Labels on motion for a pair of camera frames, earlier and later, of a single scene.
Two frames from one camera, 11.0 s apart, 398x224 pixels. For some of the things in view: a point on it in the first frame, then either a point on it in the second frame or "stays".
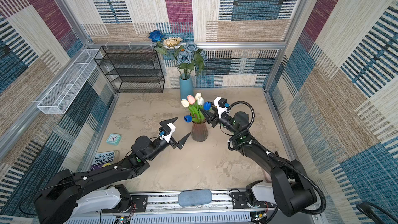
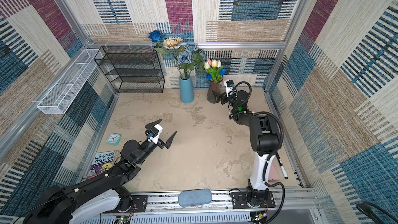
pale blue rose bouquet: [190, 56] stays
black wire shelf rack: [131, 69] stays
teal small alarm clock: [113, 139] stays
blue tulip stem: [188, 118] -> [209, 77]
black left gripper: [179, 145] -> [160, 144]
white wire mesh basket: [57, 99] stays
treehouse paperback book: [102, 158] stays
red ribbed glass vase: [199, 131] -> [215, 86]
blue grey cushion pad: [197, 197] stays
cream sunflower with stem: [172, 41] stays
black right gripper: [211, 117] -> [218, 96]
